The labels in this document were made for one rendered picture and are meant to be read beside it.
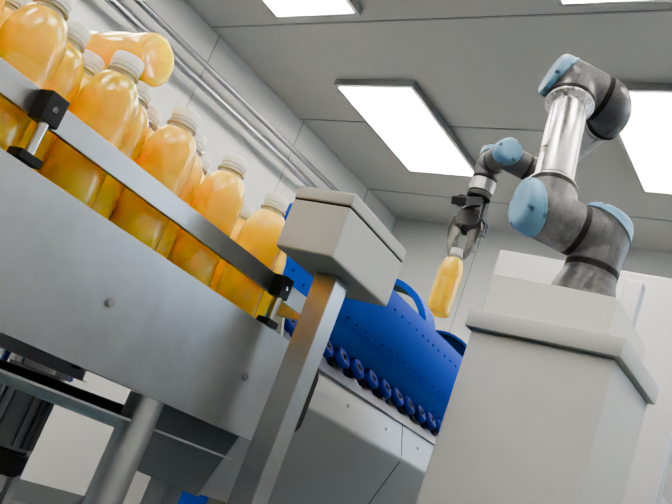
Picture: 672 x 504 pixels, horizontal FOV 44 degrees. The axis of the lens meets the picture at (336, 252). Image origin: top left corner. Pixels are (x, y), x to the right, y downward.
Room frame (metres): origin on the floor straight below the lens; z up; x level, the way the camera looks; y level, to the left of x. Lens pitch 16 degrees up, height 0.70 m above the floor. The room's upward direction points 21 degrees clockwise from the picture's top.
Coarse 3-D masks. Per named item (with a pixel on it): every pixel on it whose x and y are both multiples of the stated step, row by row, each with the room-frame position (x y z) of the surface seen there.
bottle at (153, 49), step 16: (96, 32) 1.04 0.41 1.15; (112, 32) 1.02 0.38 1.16; (128, 32) 1.01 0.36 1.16; (144, 32) 0.99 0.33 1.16; (96, 48) 1.02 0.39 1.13; (112, 48) 1.00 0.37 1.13; (128, 48) 0.99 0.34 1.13; (144, 48) 0.98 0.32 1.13; (160, 48) 1.00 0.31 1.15; (144, 64) 0.99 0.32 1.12; (160, 64) 1.02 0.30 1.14; (144, 80) 1.00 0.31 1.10; (160, 80) 1.02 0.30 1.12
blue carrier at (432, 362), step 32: (288, 256) 1.62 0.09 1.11; (352, 320) 1.62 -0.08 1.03; (384, 320) 1.70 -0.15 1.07; (416, 320) 1.82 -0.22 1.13; (352, 352) 1.72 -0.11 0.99; (384, 352) 1.78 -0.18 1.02; (416, 352) 1.87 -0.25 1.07; (448, 352) 2.01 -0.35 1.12; (416, 384) 1.96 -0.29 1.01; (448, 384) 2.06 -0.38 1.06
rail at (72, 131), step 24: (0, 72) 0.79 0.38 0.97; (24, 96) 0.82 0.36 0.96; (72, 120) 0.87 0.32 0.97; (72, 144) 0.88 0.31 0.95; (96, 144) 0.91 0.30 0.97; (120, 168) 0.94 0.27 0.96; (144, 192) 0.98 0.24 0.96; (168, 192) 1.02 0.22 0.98; (168, 216) 1.03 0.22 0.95; (192, 216) 1.06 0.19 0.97; (216, 240) 1.11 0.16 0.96; (240, 264) 1.17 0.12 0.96; (264, 288) 1.24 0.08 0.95
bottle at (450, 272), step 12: (444, 264) 2.23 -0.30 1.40; (456, 264) 2.22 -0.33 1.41; (444, 276) 2.22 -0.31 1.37; (456, 276) 2.22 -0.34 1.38; (432, 288) 2.25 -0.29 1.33; (444, 288) 2.22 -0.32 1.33; (456, 288) 2.23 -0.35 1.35; (432, 300) 2.23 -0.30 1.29; (444, 300) 2.22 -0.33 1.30; (432, 312) 2.27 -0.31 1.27; (444, 312) 2.22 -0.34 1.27
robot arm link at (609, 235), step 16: (592, 208) 1.63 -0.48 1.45; (608, 208) 1.62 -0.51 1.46; (592, 224) 1.61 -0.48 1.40; (608, 224) 1.62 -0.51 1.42; (624, 224) 1.62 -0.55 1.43; (576, 240) 1.62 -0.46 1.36; (592, 240) 1.62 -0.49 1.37; (608, 240) 1.62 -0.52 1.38; (624, 240) 1.63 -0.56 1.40; (592, 256) 1.62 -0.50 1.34; (608, 256) 1.62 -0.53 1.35; (624, 256) 1.64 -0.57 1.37
